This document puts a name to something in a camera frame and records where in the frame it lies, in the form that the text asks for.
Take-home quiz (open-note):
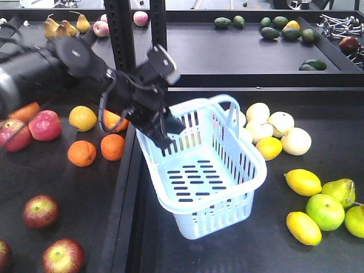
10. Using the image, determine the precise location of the orange front right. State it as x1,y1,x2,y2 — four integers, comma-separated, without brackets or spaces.
101,134,125,161

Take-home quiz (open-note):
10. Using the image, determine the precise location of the large orange back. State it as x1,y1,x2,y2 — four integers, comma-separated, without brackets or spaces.
102,110,129,133

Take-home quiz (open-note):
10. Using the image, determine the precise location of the green apple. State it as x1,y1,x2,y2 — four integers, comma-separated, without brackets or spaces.
305,193,345,231

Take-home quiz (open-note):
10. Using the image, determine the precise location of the red yellow apple left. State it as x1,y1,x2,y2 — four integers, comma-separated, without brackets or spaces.
22,195,60,230

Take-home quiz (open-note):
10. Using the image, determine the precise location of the black wooden fruit display stand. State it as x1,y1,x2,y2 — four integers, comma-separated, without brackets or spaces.
1,10,363,272

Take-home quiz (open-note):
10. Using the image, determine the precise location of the pink red apple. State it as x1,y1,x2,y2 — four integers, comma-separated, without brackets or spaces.
1,119,32,152
28,110,62,142

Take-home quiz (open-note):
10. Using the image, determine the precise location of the red yellow apple front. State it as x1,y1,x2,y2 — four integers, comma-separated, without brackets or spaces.
42,238,85,272

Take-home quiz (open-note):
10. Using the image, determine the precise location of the light blue plastic basket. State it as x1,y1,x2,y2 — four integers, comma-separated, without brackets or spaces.
136,94,267,239

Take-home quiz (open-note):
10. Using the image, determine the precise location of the pink red apple left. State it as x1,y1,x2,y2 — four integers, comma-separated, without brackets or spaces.
1,119,32,152

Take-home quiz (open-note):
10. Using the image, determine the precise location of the yellow lemon right lower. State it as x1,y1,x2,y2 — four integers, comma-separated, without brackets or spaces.
286,212,322,246

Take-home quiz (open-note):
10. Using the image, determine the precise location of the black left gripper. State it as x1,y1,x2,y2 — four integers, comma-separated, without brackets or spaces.
124,85,185,150

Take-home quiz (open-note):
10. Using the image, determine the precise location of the red yellow apple middle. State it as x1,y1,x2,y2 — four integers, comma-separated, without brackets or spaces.
0,240,13,273

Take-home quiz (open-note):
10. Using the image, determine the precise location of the yellow lemon right upper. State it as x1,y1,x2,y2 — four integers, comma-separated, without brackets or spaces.
283,169,322,197

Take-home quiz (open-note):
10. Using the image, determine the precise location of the pink red apple right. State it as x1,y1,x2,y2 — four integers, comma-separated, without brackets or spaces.
28,110,62,142

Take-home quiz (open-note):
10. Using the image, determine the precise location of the yellow orange citrus fruit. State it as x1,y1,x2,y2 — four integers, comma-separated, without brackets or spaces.
69,105,98,132

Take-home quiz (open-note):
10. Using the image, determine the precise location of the red yellow apple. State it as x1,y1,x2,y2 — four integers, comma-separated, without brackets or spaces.
22,195,60,230
42,238,85,272
0,240,13,273

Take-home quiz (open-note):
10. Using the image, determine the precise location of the small orange near apples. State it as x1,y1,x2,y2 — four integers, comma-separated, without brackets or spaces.
68,140,97,167

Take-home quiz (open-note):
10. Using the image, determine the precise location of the orange behind pink apples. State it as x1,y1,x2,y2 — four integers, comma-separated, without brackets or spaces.
8,102,40,122

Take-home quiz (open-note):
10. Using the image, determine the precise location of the yellow lemon near melons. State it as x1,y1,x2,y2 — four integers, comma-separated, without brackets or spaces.
255,137,283,161

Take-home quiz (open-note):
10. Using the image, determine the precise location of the green pear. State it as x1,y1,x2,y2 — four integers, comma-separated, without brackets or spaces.
321,178,355,209

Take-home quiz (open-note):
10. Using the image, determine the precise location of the black upright shelf post right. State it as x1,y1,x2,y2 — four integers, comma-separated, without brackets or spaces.
149,0,167,49

